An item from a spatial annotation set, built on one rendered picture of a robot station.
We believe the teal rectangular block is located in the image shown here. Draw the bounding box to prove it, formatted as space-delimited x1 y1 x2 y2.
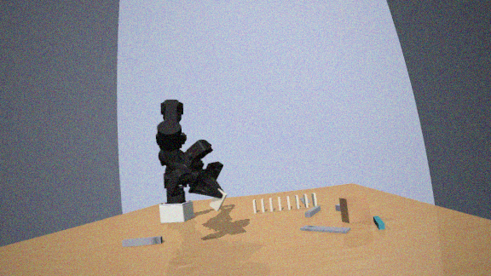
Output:
373 216 385 230

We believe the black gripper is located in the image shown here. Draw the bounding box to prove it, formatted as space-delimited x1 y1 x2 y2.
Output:
166 153 224 198

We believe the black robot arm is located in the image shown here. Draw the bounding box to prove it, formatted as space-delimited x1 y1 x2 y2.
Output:
156 100 213 204

